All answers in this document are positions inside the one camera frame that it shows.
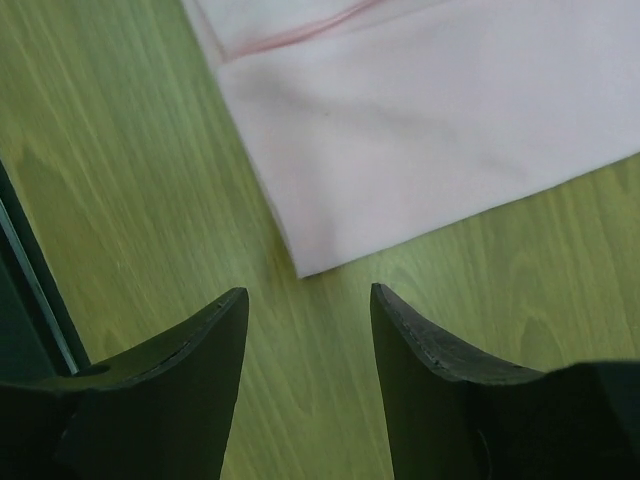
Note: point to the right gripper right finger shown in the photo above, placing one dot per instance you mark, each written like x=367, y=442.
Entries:
x=453, y=411

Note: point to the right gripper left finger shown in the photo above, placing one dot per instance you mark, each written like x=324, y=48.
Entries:
x=160, y=410

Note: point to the light pink t-shirt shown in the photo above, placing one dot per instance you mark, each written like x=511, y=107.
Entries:
x=369, y=123

